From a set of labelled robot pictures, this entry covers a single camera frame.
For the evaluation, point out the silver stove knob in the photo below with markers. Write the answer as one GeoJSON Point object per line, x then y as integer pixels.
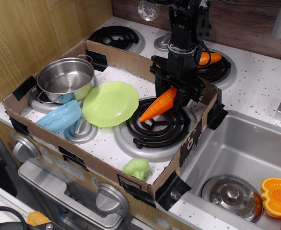
{"type": "Point", "coordinates": [161, 43]}
{"type": "Point", "coordinates": [81, 131]}

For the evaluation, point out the back left black burner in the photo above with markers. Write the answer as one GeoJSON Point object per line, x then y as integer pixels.
{"type": "Point", "coordinates": [120, 37]}

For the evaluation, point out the silver left oven knob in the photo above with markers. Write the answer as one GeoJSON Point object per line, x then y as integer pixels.
{"type": "Point", "coordinates": [24, 149]}

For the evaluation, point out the silver sink basin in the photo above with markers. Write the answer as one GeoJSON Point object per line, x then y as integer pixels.
{"type": "Point", "coordinates": [240, 146]}

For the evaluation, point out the orange toy fruit half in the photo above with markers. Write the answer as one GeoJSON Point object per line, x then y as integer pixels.
{"type": "Point", "coordinates": [271, 196]}

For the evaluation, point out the hanging silver strainer ladle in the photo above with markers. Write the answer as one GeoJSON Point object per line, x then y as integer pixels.
{"type": "Point", "coordinates": [147, 10]}

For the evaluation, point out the silver back stove knob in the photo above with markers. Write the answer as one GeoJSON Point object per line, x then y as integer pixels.
{"type": "Point", "coordinates": [161, 43]}

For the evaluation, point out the orange toy carrot piece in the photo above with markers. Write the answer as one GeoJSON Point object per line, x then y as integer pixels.
{"type": "Point", "coordinates": [207, 59]}

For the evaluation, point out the silver middle stove knob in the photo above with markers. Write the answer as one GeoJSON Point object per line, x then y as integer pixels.
{"type": "Point", "coordinates": [81, 131]}

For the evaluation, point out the silver oven door handle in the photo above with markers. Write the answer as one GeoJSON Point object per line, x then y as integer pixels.
{"type": "Point", "coordinates": [72, 205]}

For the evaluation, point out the orange object bottom left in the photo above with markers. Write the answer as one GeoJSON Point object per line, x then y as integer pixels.
{"type": "Point", "coordinates": [36, 218]}

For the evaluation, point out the small steel pot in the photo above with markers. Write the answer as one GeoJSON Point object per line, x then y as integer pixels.
{"type": "Point", "coordinates": [67, 79]}

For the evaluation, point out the green toy broccoli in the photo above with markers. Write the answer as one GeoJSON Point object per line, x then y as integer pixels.
{"type": "Point", "coordinates": [137, 168]}

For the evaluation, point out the light blue plastic bowl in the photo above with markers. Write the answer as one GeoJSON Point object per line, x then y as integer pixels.
{"type": "Point", "coordinates": [61, 118]}

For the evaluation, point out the front right black burner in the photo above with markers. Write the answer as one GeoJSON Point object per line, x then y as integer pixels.
{"type": "Point", "coordinates": [156, 139]}

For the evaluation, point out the light green plastic plate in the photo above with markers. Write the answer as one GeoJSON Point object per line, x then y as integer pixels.
{"type": "Point", "coordinates": [110, 104]}

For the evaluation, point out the silver right oven knob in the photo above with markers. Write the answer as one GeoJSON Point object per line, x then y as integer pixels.
{"type": "Point", "coordinates": [110, 200]}

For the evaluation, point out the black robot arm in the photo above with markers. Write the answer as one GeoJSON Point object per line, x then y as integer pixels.
{"type": "Point", "coordinates": [190, 26]}

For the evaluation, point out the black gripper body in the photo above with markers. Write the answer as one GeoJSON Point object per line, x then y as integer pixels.
{"type": "Point", "coordinates": [180, 69]}

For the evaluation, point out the steel pot lid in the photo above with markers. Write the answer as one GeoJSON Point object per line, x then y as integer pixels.
{"type": "Point", "coordinates": [234, 194]}

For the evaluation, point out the black burner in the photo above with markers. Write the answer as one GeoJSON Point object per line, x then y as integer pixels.
{"type": "Point", "coordinates": [156, 139]}
{"type": "Point", "coordinates": [222, 74]}
{"type": "Point", "coordinates": [120, 37]}

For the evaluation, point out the silver oven knob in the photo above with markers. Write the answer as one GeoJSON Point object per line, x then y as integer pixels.
{"type": "Point", "coordinates": [24, 149]}
{"type": "Point", "coordinates": [110, 200]}

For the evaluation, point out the back right black burner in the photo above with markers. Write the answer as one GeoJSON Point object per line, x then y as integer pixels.
{"type": "Point", "coordinates": [222, 74]}

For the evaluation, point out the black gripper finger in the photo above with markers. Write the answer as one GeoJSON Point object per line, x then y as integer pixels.
{"type": "Point", "coordinates": [182, 97]}
{"type": "Point", "coordinates": [161, 85]}

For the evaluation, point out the orange toy carrot green top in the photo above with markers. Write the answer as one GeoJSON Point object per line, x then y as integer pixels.
{"type": "Point", "coordinates": [162, 104]}

